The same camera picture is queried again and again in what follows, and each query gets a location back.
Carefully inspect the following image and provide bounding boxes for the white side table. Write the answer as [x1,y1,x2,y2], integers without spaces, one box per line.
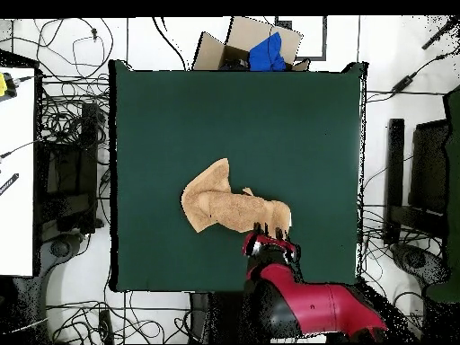
[0,66,37,278]

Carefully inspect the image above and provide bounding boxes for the black upright bar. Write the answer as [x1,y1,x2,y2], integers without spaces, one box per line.
[385,118,406,246]

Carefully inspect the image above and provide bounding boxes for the black equipment case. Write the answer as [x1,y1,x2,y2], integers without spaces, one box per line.
[39,102,100,234]

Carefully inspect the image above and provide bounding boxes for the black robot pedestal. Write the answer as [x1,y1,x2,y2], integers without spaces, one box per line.
[188,291,249,344]

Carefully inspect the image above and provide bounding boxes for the grey pedestal leg with foot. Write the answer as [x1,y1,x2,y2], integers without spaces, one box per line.
[35,232,93,335]
[390,243,450,288]

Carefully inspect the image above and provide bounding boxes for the tan terry towel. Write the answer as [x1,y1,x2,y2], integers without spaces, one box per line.
[180,156,293,239]

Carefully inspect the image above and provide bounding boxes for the black panel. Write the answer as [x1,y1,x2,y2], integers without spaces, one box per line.
[408,119,450,217]

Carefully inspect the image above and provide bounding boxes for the blue cloth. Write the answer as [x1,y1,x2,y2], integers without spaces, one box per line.
[248,31,288,72]

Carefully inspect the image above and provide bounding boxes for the dark green table cloth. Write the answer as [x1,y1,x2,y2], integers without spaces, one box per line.
[108,58,368,293]

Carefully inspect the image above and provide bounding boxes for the green cloth covered stand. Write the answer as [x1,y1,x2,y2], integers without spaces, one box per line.
[425,85,460,303]

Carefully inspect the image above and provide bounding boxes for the black power strip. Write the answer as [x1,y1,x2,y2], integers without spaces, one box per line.
[98,309,115,344]

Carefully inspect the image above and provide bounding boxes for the dark square frame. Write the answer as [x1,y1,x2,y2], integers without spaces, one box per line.
[275,15,328,61]

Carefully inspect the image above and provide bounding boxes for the black rod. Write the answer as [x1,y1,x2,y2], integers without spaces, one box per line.
[421,15,460,50]

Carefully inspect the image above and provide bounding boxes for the black flat strip tool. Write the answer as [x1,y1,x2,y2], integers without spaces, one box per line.
[0,172,20,197]

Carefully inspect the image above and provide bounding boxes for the black power adapter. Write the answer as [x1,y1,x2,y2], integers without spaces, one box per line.
[390,73,415,93]

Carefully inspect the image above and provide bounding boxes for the yellow and black device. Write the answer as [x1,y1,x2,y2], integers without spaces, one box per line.
[0,72,18,103]

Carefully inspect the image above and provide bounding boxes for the open cardboard box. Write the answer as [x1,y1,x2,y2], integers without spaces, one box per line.
[191,15,311,72]

